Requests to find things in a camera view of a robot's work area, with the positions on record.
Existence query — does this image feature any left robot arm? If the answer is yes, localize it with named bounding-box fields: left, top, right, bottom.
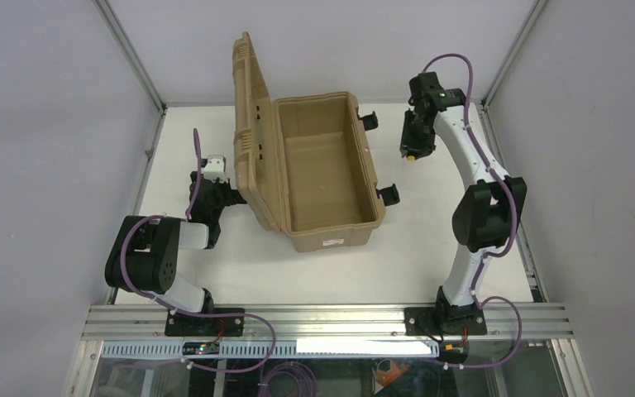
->
left=104, top=171, right=246, bottom=315

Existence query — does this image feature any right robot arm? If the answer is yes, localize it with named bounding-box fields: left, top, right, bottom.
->
left=399, top=72, right=528, bottom=337

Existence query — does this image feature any tan plastic toolbox bin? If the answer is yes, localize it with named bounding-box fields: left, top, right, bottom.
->
left=232, top=33, right=400, bottom=253

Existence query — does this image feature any orange object under table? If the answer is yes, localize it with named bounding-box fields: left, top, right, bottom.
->
left=373, top=359, right=409, bottom=387

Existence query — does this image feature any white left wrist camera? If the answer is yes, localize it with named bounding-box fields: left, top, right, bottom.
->
left=202, top=155, right=229, bottom=183

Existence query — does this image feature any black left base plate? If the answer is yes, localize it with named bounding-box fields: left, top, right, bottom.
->
left=164, top=307, right=246, bottom=337

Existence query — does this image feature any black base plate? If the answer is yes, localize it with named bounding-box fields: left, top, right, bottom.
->
left=164, top=307, right=246, bottom=337
left=403, top=304, right=488, bottom=337

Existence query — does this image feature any aluminium mounting rail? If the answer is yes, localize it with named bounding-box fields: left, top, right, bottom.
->
left=81, top=303, right=575, bottom=342

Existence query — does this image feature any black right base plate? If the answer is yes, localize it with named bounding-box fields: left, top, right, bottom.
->
left=403, top=304, right=488, bottom=337

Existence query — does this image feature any white slotted cable duct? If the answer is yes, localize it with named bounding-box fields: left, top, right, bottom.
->
left=101, top=338, right=439, bottom=361

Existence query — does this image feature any coiled purple cable below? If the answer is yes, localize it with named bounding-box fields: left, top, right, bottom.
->
left=258, top=360, right=318, bottom=397

